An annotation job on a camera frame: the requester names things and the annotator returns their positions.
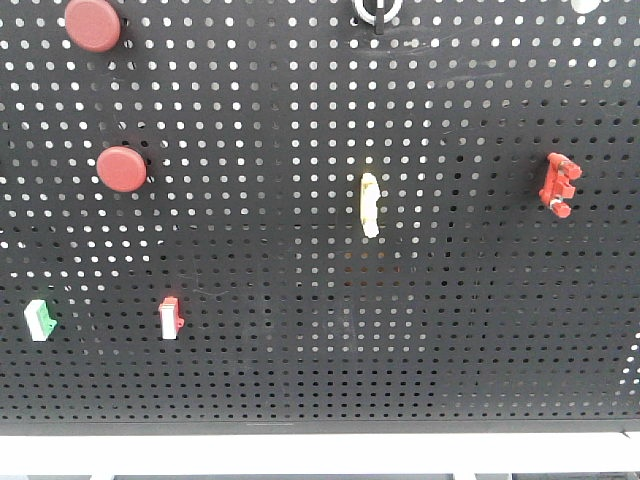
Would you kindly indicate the lower red mushroom button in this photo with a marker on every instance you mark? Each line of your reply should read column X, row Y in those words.
column 121, row 169

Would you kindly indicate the red mushroom button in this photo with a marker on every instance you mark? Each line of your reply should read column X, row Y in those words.
column 121, row 169
column 93, row 25

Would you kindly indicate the upper red mushroom button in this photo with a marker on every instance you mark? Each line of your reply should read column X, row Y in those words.
column 93, row 25

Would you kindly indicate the black perforated pegboard panel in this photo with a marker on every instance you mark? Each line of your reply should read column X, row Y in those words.
column 475, row 309

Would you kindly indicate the white standing desk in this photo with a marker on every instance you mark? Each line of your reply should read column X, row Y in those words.
column 459, row 454

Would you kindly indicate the white red rocker switch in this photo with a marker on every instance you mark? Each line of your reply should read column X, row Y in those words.
column 171, row 321

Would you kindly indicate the black rotary selector switch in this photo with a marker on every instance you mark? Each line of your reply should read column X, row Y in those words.
column 383, row 12

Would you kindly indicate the red toggle switch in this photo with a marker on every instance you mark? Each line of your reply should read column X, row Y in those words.
column 558, row 184

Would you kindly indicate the white green rocker switch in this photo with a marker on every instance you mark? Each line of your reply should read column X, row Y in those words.
column 39, row 321

